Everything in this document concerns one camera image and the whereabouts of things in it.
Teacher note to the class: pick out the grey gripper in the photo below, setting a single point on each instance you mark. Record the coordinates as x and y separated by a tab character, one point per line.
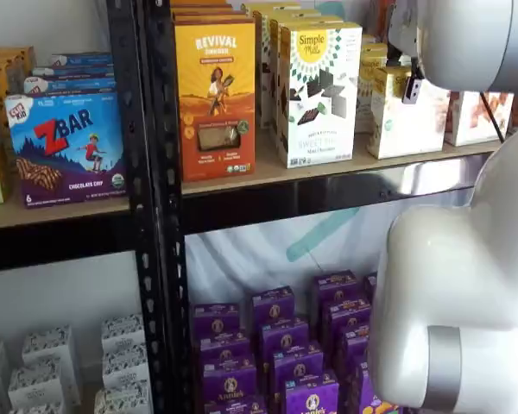
405	28

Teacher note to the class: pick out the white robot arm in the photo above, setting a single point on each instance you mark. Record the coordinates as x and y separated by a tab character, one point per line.
457	280

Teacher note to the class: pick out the white box yellow label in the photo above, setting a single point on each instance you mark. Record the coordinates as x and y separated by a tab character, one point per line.
406	129
367	86

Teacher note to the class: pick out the Simple Mills Sweet Thins box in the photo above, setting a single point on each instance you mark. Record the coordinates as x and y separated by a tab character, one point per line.
275	64
261	64
319	95
267	6

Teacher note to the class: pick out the wooden shelf board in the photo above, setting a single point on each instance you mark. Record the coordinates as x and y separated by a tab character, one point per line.
267	172
69	215

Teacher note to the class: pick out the orange Revival cracker box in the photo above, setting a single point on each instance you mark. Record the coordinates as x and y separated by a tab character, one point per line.
216	103
209	16
203	5

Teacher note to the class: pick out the black metal shelf rack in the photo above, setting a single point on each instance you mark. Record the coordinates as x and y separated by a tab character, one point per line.
129	129
168	215

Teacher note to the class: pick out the purple Annie's box orange label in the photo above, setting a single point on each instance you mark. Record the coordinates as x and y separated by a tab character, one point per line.
369	394

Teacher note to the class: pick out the blue Zbar box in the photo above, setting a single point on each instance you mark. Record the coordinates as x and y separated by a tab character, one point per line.
77	85
84	59
69	146
77	71

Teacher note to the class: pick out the teal tape strip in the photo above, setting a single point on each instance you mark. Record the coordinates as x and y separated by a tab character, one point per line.
319	235

